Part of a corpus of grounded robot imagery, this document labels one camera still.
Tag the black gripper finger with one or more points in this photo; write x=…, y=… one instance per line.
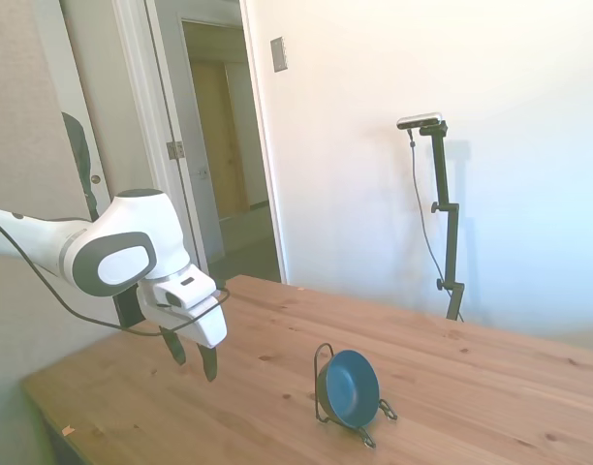
x=175, y=346
x=209, y=363

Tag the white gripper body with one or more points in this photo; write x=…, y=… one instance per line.
x=207, y=327

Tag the blue bowl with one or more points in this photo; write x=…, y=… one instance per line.
x=350, y=387

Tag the black speaker box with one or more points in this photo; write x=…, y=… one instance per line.
x=127, y=307

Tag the metal door hinge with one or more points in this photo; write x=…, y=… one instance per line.
x=176, y=149

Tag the wooden hallway door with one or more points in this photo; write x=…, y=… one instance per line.
x=219, y=145

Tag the round metal door knob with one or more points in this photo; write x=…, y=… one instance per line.
x=96, y=178

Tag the person in dark clothes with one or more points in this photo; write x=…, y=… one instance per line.
x=78, y=155

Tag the white door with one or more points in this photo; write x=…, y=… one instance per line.
x=107, y=97

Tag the grey open door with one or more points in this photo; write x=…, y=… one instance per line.
x=173, y=72

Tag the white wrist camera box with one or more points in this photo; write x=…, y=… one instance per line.
x=190, y=288

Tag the black camera stand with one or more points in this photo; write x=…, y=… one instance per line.
x=451, y=242

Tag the grey wall switch plate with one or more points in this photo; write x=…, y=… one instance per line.
x=278, y=54

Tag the silver exterior camera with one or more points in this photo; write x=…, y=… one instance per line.
x=420, y=121

